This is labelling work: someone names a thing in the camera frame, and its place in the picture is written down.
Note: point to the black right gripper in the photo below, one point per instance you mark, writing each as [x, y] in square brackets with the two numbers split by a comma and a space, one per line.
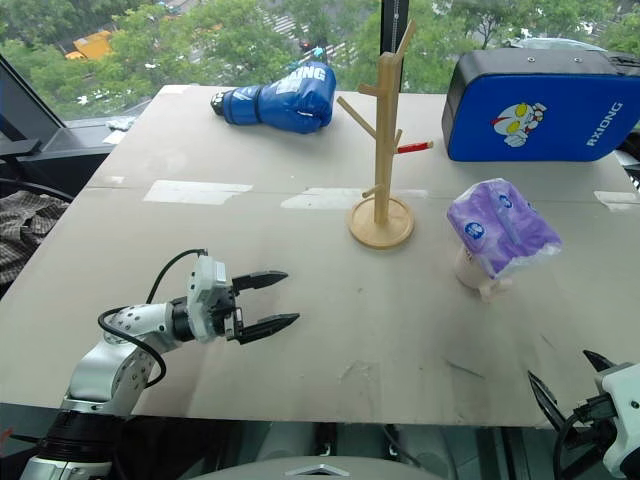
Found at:
[592, 417]

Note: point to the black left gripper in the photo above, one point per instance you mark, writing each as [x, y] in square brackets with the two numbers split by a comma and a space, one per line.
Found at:
[227, 307]

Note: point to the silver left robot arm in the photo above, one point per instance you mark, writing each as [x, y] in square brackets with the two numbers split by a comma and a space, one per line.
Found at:
[100, 365]

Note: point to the wooden mug tree stand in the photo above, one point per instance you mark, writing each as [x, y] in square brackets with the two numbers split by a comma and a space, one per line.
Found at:
[384, 150]

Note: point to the purple tissue pack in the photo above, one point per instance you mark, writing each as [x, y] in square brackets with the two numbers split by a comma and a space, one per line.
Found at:
[505, 225]

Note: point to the grey robot torso cover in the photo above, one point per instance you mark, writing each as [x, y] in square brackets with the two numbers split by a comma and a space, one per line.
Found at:
[310, 470]

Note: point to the blue boxing glove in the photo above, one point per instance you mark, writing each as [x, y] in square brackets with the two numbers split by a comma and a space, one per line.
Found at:
[290, 100]

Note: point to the red marker pen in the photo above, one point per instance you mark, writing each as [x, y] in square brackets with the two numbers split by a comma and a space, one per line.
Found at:
[414, 147]

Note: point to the crumpled white paper scrap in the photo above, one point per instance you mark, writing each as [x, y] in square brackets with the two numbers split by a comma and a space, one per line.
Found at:
[120, 123]

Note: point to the checked grey cloth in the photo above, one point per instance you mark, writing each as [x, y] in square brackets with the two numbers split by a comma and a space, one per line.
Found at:
[25, 230]

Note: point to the blue kick pad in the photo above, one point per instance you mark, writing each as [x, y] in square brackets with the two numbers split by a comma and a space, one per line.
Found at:
[540, 100]

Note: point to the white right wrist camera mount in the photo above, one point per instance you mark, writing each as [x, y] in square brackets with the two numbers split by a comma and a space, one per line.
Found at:
[625, 400]

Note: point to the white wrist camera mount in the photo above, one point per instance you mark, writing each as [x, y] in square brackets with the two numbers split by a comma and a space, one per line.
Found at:
[202, 280]
[625, 400]

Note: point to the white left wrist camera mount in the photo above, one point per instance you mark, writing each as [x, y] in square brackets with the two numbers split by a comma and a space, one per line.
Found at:
[202, 280]

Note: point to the black window post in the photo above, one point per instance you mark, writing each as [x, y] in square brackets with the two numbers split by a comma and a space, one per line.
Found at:
[392, 25]

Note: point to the black slanted window frame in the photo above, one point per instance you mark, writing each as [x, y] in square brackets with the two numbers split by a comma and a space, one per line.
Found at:
[25, 105]

